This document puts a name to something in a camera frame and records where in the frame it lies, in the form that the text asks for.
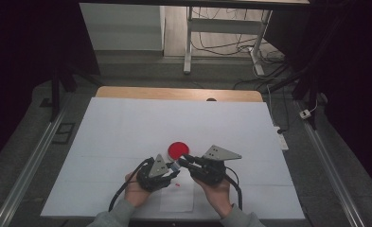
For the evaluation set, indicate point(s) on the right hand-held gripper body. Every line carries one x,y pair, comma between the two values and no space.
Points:
210,173

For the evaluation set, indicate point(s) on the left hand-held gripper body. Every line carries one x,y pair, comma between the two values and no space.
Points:
153,178

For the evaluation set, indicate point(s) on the person's left hand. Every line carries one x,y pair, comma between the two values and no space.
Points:
136,192

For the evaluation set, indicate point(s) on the person's right hand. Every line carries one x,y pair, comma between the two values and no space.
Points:
216,197

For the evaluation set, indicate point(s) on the red petri dish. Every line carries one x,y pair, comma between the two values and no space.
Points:
176,148

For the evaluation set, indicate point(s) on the white paper sheet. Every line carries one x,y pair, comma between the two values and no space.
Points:
177,200

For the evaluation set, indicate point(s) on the large white table cover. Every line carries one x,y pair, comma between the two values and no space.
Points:
111,126

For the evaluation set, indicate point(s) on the white power strip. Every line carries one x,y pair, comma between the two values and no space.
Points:
282,140

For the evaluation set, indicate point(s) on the small white adapter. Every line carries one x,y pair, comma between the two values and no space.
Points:
305,114

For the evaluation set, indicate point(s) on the black stand leg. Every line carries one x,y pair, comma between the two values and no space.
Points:
55,97

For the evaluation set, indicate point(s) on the white cabinet panel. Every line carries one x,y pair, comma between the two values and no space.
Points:
120,26

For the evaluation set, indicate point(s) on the black curtain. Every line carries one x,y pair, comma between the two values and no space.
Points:
347,63
22,47

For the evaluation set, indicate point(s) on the aluminium floor rail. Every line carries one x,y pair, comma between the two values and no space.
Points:
29,167
332,170

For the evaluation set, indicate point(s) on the white desk frame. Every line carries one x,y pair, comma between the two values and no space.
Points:
224,26

